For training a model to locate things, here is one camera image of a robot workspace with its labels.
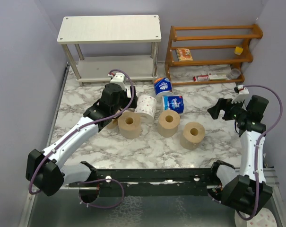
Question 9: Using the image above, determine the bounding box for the blue wrapped roll lower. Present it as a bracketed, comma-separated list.
[162, 96, 184, 114]

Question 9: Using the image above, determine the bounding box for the aluminium rail frame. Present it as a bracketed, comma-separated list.
[263, 167, 280, 187]

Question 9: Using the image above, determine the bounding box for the brown wooden rack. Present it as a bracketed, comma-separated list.
[165, 24, 263, 79]

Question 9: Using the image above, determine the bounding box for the clear plastic cup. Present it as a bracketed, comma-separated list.
[229, 68, 241, 79]

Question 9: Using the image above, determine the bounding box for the blue wrapped roll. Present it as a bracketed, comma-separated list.
[154, 77, 173, 98]
[162, 96, 184, 114]

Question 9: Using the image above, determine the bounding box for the yellow cap jar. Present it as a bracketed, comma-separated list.
[234, 46, 243, 55]

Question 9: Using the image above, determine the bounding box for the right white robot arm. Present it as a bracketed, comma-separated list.
[208, 95, 273, 217]

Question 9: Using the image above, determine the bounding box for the orange patterned booklet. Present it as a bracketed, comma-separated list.
[176, 48, 193, 61]

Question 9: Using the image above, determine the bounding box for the white two-tier shelf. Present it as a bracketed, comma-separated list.
[57, 15, 161, 86]

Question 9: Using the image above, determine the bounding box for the white red-dotted roll front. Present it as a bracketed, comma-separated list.
[134, 95, 157, 123]

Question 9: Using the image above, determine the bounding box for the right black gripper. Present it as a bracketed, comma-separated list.
[208, 97, 249, 122]

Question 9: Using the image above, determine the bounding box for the white dotted roll bottom corner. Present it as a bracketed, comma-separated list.
[234, 208, 277, 227]

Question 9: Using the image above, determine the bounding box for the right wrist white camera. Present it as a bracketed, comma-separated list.
[231, 85, 249, 104]

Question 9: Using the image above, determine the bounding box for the wrist white camera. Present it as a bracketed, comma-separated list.
[231, 85, 249, 104]
[108, 72, 126, 90]

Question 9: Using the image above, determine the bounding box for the black base crossbar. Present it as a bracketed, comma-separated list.
[69, 160, 233, 197]

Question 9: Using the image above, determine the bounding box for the blue wrapped roll upper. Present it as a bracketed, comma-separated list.
[154, 77, 173, 98]

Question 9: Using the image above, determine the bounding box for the red white box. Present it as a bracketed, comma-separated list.
[193, 75, 209, 82]

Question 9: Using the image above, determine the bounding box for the white green box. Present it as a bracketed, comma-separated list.
[208, 73, 228, 81]

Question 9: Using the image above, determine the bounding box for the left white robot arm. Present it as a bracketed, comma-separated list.
[26, 83, 138, 196]

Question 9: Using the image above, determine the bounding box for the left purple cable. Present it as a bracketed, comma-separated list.
[28, 69, 137, 195]

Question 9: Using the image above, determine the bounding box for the brown paper roll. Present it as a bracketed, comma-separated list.
[157, 110, 180, 138]
[180, 122, 205, 150]
[118, 111, 141, 139]
[107, 119, 118, 130]

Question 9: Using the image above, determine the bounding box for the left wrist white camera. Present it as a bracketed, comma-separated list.
[108, 72, 126, 90]

